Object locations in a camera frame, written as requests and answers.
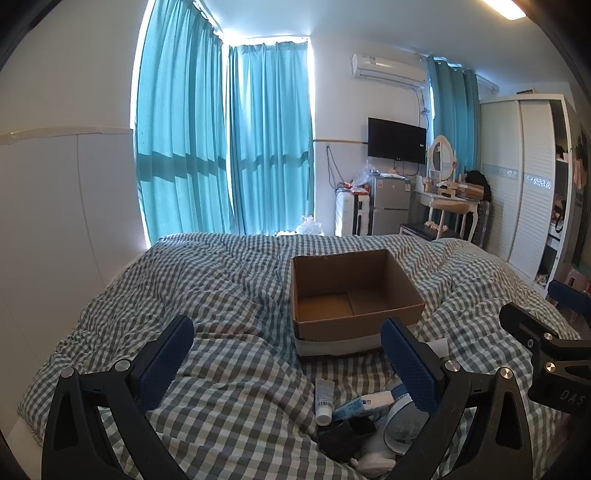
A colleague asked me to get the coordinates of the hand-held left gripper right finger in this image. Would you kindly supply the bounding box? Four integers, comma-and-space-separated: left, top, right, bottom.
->
380, 318, 536, 480

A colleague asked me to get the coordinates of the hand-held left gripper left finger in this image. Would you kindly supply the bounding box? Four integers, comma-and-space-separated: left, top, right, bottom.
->
41, 315, 195, 480

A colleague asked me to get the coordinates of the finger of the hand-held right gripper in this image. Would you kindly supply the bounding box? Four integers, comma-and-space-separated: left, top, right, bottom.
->
547, 279, 591, 319
499, 302, 575, 356

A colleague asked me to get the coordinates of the blue and white toothpaste tube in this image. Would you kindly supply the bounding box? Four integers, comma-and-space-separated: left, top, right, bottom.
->
331, 388, 411, 422

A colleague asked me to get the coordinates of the clear cotton swab container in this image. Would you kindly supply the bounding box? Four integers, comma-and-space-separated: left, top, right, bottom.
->
383, 397, 431, 455

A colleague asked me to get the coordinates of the brown cardboard box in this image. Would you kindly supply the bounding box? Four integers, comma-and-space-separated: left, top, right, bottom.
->
290, 249, 426, 358

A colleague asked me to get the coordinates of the white cream tube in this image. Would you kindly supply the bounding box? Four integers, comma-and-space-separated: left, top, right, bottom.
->
314, 377, 334, 426

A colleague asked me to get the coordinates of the black pouch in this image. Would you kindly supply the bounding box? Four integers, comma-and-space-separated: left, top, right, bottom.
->
318, 415, 377, 462

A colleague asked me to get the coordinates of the white rabbit figurine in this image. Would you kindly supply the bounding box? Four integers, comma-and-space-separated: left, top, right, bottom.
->
348, 431, 399, 478

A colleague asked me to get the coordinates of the pink plastic stool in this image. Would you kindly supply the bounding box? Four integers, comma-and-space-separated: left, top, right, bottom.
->
561, 263, 591, 294

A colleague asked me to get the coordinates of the checked blanket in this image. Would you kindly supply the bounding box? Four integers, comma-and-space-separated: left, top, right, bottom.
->
16, 232, 585, 480

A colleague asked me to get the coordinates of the white wardrobe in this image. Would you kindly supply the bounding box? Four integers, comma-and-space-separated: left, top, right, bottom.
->
479, 95, 591, 296

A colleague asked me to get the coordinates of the black bag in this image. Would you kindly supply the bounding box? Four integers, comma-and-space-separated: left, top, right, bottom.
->
464, 170, 491, 201

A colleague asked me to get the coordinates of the white dressing table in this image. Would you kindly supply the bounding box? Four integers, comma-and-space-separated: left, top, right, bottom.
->
413, 178, 492, 245

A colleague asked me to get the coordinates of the silver fridge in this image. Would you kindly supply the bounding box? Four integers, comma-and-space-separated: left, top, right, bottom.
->
372, 176, 411, 236

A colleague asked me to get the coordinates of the white suitcase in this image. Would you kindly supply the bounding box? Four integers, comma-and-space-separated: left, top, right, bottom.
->
335, 191, 372, 236

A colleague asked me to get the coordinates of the white oval mirror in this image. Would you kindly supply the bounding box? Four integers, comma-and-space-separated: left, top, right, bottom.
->
427, 135, 458, 181

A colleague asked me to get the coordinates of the crumpled plastic bag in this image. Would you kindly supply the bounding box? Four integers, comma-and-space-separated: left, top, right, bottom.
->
353, 159, 384, 192

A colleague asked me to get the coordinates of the narrow teal curtain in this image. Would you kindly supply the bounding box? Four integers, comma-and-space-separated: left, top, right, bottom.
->
425, 55, 481, 175

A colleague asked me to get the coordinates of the wide teal curtain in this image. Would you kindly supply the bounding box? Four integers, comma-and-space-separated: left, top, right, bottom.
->
134, 0, 232, 245

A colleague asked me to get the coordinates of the white air conditioner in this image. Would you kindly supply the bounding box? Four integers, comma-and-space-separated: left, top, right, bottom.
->
352, 53, 428, 86

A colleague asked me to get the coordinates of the ceiling light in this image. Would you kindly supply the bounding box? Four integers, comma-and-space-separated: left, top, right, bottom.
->
482, 0, 527, 20

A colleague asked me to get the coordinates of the black wall cable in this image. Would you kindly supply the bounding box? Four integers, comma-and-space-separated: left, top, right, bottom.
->
326, 145, 341, 190

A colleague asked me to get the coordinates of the black wall television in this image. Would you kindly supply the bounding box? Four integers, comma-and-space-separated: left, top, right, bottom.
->
368, 117, 427, 165

